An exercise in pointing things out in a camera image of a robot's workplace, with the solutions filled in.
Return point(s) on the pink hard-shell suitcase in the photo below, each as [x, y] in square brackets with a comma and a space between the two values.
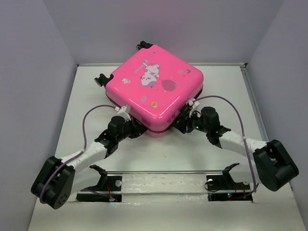
[155, 84]

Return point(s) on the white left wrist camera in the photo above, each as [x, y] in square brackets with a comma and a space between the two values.
[123, 111]

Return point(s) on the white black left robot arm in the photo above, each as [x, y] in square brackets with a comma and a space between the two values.
[60, 177]

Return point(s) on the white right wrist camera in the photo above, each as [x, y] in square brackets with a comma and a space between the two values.
[193, 103]

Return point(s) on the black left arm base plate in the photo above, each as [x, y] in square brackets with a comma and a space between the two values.
[107, 190]

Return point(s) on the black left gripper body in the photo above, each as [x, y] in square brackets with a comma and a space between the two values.
[130, 130]

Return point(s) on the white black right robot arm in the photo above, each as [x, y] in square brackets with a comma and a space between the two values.
[270, 163]

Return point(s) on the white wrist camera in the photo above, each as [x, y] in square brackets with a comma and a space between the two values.
[193, 103]
[123, 111]

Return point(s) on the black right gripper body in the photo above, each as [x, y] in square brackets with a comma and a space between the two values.
[193, 122]

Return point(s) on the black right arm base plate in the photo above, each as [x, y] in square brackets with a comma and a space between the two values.
[220, 189]

